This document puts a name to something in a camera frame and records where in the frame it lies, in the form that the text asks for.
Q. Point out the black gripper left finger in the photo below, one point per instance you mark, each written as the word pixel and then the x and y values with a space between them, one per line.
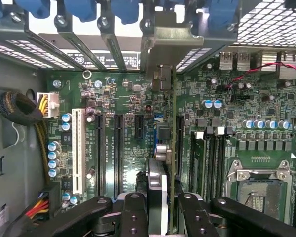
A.
pixel 135 217

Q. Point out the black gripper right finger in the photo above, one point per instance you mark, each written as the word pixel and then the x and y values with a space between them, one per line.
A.
pixel 195 217

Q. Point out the black RAM slot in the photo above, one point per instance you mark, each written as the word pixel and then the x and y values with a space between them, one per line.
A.
pixel 221 163
pixel 211 168

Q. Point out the long black expansion slot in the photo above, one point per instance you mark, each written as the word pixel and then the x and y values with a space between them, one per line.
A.
pixel 119 153
pixel 180 148
pixel 99 153

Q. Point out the CPU socket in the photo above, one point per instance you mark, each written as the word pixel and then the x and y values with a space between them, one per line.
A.
pixel 261 197

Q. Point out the blue expansion slot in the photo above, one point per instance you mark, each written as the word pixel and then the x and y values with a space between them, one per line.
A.
pixel 155 138

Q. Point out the white expansion slot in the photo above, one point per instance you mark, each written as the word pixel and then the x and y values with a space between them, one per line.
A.
pixel 78 153

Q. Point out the short black expansion slot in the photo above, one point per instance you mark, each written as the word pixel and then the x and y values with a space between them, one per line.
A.
pixel 139 127

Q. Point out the green motherboard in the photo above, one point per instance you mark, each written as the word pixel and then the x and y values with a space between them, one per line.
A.
pixel 138 86

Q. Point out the white power connector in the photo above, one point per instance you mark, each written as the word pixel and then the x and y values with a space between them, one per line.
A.
pixel 53 103

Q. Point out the silver USB port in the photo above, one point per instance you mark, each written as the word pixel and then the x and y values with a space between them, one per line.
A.
pixel 225 60
pixel 243 60

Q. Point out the metal slot cover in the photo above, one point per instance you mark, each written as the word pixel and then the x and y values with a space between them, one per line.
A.
pixel 114 49
pixel 27 49
pixel 81 47

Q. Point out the blue retention clip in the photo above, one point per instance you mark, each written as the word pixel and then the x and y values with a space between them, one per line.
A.
pixel 80 10
pixel 33 7
pixel 223 12
pixel 125 11

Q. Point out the open black PC case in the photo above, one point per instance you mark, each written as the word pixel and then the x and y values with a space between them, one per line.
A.
pixel 14 39

